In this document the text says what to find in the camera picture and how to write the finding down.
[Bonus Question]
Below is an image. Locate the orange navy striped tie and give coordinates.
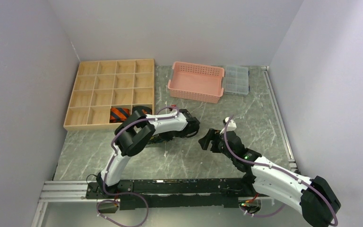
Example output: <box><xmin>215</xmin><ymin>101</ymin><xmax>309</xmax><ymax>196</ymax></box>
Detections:
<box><xmin>110</xmin><ymin>107</ymin><xmax>130</xmax><ymax>123</ymax></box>

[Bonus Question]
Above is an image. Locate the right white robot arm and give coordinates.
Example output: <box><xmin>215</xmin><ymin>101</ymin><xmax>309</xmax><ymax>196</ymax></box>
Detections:
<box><xmin>199</xmin><ymin>129</ymin><xmax>341</xmax><ymax>227</ymax></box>

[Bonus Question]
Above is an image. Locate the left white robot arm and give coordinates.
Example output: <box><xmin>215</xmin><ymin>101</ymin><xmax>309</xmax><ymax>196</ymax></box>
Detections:
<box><xmin>96</xmin><ymin>107</ymin><xmax>200</xmax><ymax>199</ymax></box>

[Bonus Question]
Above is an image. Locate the pink plastic basket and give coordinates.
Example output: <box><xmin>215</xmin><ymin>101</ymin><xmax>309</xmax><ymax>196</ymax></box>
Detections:
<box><xmin>167</xmin><ymin>61</ymin><xmax>225</xmax><ymax>104</ymax></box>

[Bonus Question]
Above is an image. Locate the dark rolled tie orange leaf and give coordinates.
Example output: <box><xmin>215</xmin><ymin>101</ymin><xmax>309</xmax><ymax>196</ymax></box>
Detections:
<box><xmin>132</xmin><ymin>105</ymin><xmax>153</xmax><ymax>114</ymax></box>

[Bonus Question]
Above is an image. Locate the clear plastic organizer box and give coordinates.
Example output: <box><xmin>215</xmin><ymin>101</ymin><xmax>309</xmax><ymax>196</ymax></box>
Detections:
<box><xmin>222</xmin><ymin>65</ymin><xmax>250</xmax><ymax>96</ymax></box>

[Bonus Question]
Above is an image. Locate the wooden compartment tray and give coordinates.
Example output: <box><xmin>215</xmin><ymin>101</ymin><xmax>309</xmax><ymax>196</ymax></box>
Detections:
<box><xmin>63</xmin><ymin>59</ymin><xmax>155</xmax><ymax>131</ymax></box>

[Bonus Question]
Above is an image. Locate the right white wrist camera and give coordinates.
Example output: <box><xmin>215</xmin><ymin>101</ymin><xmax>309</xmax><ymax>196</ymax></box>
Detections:
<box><xmin>222</xmin><ymin>117</ymin><xmax>237</xmax><ymax>132</ymax></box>

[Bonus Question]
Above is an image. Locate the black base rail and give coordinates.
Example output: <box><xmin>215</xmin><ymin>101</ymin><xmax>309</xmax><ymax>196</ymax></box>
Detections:
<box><xmin>86</xmin><ymin>178</ymin><xmax>258</xmax><ymax>210</ymax></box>

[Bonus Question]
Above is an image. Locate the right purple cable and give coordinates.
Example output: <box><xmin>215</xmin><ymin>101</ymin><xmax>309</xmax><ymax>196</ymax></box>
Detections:
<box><xmin>223</xmin><ymin>115</ymin><xmax>339</xmax><ymax>227</ymax></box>

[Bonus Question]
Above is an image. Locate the aluminium frame rail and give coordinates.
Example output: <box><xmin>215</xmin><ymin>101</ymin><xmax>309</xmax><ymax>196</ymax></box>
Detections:
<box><xmin>31</xmin><ymin>181</ymin><xmax>98</xmax><ymax>227</ymax></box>

